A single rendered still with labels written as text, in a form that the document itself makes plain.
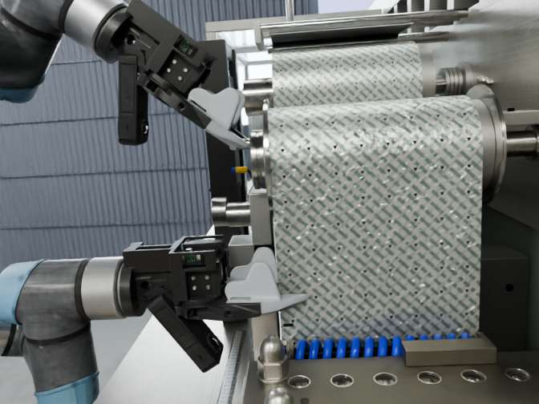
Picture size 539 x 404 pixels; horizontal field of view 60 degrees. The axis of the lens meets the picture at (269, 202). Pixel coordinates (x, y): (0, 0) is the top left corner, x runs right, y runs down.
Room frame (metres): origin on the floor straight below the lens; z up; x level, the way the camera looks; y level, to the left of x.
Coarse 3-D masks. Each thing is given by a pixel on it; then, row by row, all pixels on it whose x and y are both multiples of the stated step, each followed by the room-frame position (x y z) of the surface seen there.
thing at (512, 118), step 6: (510, 108) 0.56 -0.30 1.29; (504, 114) 0.54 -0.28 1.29; (510, 114) 0.54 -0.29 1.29; (516, 114) 0.54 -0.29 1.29; (522, 114) 0.54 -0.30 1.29; (528, 114) 0.54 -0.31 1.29; (534, 114) 0.54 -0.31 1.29; (510, 120) 0.54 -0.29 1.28; (516, 120) 0.54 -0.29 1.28; (522, 120) 0.54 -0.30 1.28; (528, 120) 0.54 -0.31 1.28; (534, 120) 0.54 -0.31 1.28
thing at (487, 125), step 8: (480, 104) 0.54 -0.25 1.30; (480, 112) 0.53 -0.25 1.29; (488, 112) 0.53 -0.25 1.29; (480, 120) 0.52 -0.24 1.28; (488, 120) 0.52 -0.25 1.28; (488, 128) 0.52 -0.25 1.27; (488, 136) 0.52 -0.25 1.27; (488, 144) 0.51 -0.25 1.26; (264, 152) 0.53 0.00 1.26; (488, 152) 0.51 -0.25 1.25; (264, 160) 0.53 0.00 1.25; (488, 160) 0.51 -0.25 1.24; (264, 168) 0.53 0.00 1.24; (488, 168) 0.52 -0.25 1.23; (488, 176) 0.52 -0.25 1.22
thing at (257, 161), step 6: (252, 132) 0.57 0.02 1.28; (258, 132) 0.57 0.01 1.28; (252, 138) 0.56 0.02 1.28; (258, 138) 0.56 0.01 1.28; (252, 144) 0.56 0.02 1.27; (258, 144) 0.56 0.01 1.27; (252, 150) 0.55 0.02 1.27; (258, 150) 0.55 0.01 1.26; (252, 156) 0.55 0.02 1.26; (258, 156) 0.55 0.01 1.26; (252, 162) 0.55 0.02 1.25; (258, 162) 0.55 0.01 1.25; (252, 168) 0.55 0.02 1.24; (258, 168) 0.55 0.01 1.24; (252, 174) 0.55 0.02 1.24; (258, 174) 0.55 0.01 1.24; (264, 174) 0.55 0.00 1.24; (252, 180) 0.56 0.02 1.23; (258, 180) 0.56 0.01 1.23; (264, 180) 0.56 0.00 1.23; (258, 186) 0.56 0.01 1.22; (264, 186) 0.56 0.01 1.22
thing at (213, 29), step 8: (296, 16) 1.54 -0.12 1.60; (304, 16) 1.54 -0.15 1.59; (312, 16) 1.54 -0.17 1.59; (320, 16) 1.54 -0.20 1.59; (328, 16) 1.53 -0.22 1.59; (336, 16) 1.53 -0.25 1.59; (344, 16) 1.53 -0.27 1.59; (352, 16) 1.53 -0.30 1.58; (208, 24) 1.56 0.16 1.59; (216, 24) 1.55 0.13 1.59; (224, 24) 1.55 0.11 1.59; (232, 24) 1.55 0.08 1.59; (240, 24) 1.55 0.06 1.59; (248, 24) 1.55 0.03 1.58; (208, 32) 1.56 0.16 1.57; (216, 32) 1.57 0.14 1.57
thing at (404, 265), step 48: (480, 192) 0.51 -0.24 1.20; (288, 240) 0.52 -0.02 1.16; (336, 240) 0.52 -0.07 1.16; (384, 240) 0.51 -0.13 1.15; (432, 240) 0.51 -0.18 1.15; (480, 240) 0.51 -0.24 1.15; (288, 288) 0.52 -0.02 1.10; (336, 288) 0.52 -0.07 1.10; (384, 288) 0.51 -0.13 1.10; (432, 288) 0.51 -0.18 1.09; (288, 336) 0.52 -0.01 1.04; (336, 336) 0.52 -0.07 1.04; (432, 336) 0.51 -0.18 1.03
